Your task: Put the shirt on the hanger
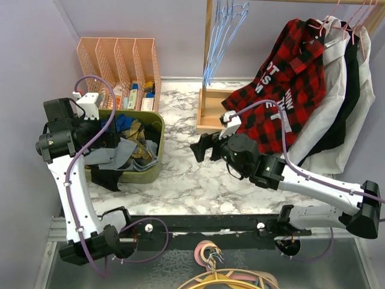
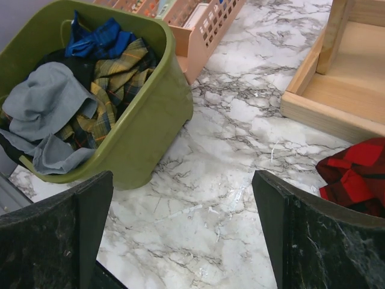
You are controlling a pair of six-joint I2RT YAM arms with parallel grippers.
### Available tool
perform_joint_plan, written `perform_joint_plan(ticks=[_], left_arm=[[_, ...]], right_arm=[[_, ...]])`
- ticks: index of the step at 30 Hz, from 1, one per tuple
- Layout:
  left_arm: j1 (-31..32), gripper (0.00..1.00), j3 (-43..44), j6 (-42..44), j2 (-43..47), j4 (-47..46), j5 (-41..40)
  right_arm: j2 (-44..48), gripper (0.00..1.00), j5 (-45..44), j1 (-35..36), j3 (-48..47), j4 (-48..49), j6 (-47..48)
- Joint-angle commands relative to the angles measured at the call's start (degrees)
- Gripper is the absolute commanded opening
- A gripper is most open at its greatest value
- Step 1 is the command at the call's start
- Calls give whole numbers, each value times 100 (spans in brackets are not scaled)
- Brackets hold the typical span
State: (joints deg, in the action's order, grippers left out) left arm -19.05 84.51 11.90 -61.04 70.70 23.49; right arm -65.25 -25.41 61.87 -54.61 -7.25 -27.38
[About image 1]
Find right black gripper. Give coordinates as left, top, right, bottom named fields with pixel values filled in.
left=190, top=126, right=247, bottom=177

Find yellow plaid shirt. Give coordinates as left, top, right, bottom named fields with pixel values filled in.
left=120, top=119, right=153, bottom=169

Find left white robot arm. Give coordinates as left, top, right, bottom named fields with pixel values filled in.
left=35, top=98, right=133, bottom=266

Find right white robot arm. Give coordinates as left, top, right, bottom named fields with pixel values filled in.
left=190, top=133, right=382, bottom=239

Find black shirt in bin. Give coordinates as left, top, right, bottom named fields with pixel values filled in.
left=90, top=167, right=123, bottom=192

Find red black plaid shirt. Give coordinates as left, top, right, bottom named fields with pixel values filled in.
left=221, top=19, right=326, bottom=154

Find white hanging shirt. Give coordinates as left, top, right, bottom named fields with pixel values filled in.
left=301, top=26, right=375, bottom=175

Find black hanging shirt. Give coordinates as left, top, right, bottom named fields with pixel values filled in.
left=298, top=34, right=359, bottom=165

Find small boxes in organizer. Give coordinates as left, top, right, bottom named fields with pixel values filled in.
left=113, top=81, right=156, bottom=111

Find wooden clothes rack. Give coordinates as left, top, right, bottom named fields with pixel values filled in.
left=196, top=1, right=384, bottom=134

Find green plastic laundry bin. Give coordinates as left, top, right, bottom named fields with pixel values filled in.
left=84, top=110, right=165, bottom=191

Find pile of coloured hangers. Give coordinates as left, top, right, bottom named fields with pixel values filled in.
left=179, top=240, right=279, bottom=289

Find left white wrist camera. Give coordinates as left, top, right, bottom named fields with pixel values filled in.
left=72, top=92, right=102, bottom=120

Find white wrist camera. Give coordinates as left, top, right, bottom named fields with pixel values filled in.
left=219, top=110, right=241, bottom=140
left=72, top=92, right=102, bottom=120

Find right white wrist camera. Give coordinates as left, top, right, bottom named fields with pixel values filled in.
left=219, top=110, right=241, bottom=140

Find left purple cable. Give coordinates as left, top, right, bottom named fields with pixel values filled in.
left=64, top=75, right=170, bottom=278

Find purple cable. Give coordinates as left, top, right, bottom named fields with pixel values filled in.
left=64, top=75, right=170, bottom=278
left=231, top=99, right=385, bottom=261

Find black mounting rail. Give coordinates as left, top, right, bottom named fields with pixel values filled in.
left=120, top=214, right=311, bottom=251

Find blue wire hangers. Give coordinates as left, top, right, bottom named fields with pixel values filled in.
left=202, top=1, right=250, bottom=89

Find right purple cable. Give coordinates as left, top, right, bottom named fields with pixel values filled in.
left=231, top=99, right=385, bottom=261

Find pink wire hangers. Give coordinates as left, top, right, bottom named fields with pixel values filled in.
left=306, top=0, right=380, bottom=61

